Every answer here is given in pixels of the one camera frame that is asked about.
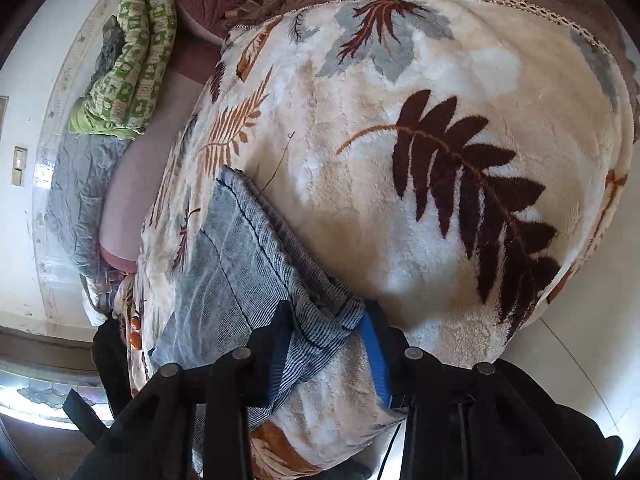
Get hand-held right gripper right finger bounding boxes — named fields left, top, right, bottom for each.
left=361, top=304, right=624, bottom=480

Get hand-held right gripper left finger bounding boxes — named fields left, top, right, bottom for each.
left=72, top=301, right=302, bottom=480

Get blue denim pants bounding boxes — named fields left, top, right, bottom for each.
left=150, top=165, right=368, bottom=480

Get black jacket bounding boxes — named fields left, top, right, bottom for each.
left=91, top=310, right=135, bottom=413

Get leaf-print fleece blanket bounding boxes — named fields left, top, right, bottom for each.
left=112, top=0, right=631, bottom=477

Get pink bed sheet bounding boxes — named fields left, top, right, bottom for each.
left=99, top=25, right=226, bottom=272

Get grey quilted blanket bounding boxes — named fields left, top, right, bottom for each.
left=44, top=132, right=133, bottom=281

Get green patterned quilt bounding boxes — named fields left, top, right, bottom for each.
left=68, top=0, right=178, bottom=140

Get dark grey cloth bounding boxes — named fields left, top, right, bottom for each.
left=91, top=15, right=126, bottom=83

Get black cable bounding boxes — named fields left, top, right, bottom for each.
left=377, top=421, right=404, bottom=480

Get wall switch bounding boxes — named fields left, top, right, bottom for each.
left=12, top=146, right=30, bottom=189

